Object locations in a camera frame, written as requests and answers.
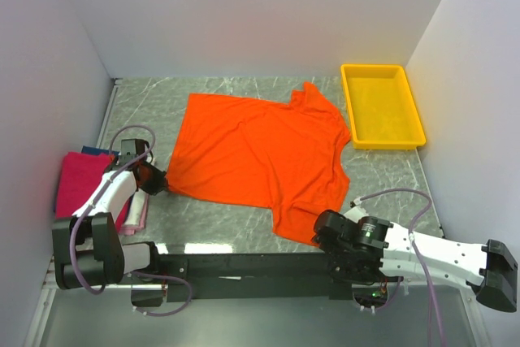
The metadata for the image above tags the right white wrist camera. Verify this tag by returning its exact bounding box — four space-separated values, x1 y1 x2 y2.
344 197 369 223

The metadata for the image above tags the orange t shirt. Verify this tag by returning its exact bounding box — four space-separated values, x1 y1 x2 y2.
167 81 351 245

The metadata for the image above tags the folded navy t shirt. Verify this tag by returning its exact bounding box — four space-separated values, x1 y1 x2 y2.
81 145 119 156

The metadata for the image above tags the yellow plastic tray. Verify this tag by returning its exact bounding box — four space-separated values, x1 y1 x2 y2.
340 64 427 150

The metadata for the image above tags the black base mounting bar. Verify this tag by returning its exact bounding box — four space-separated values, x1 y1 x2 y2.
114 252 391 304

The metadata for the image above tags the folded magenta t shirt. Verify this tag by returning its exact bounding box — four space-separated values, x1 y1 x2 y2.
55 152 111 219

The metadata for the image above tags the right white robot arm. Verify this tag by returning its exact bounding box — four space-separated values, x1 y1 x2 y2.
313 206 518 313

